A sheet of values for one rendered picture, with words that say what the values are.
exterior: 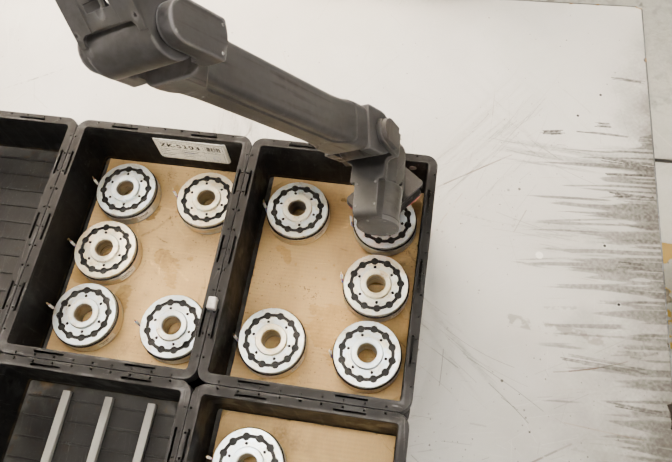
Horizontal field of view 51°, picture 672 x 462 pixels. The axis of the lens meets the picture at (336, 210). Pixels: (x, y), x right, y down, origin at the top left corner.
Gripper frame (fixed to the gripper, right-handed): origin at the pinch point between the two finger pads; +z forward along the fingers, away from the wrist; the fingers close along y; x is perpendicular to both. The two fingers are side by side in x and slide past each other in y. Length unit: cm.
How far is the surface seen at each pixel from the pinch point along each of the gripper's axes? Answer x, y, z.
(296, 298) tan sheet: 1.3, -18.8, 4.1
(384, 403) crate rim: -21.4, -21.7, -5.8
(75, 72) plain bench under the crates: 77, -17, 17
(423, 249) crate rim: -9.7, -1.8, -5.8
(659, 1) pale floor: 20, 153, 88
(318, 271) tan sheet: 2.2, -13.1, 4.1
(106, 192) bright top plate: 37.0, -29.6, 0.5
